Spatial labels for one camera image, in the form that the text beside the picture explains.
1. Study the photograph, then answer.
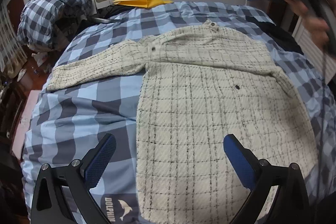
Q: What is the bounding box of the white louvered wardrobe door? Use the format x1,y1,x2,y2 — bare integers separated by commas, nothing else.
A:
293,17,335,84

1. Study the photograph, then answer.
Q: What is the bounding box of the black clothing on bed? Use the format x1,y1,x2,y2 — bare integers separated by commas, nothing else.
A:
256,22,303,55

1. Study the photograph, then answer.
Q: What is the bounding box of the blue checkered bed cover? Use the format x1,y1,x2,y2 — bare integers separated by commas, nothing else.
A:
21,1,335,223

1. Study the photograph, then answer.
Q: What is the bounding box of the person's right hand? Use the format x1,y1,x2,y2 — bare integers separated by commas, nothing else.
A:
284,0,335,50

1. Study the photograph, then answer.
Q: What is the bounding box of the cream plaid knit garment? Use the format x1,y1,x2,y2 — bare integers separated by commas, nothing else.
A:
47,21,317,223

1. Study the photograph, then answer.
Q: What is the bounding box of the yellow cloth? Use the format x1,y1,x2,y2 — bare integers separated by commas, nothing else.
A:
113,0,173,9

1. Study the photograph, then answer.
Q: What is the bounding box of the crumpled blue checkered quilt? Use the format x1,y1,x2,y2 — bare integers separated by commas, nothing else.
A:
17,0,92,52

